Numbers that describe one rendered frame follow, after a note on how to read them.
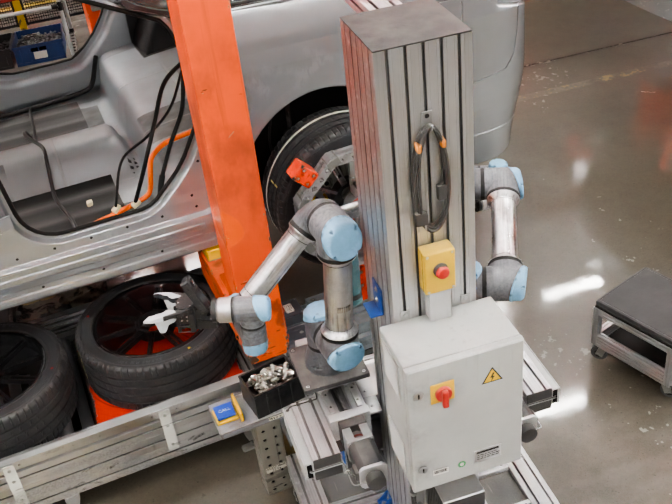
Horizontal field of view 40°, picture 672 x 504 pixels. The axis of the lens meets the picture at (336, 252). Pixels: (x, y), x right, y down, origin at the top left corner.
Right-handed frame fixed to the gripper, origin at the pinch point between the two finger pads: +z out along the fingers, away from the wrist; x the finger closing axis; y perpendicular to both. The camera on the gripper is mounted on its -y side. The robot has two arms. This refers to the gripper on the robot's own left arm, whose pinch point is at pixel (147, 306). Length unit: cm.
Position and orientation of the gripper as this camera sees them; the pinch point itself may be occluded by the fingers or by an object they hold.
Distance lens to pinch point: 268.1
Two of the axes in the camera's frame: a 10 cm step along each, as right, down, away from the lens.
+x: 0.1, -4.7, 8.9
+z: -10.0, 0.4, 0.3
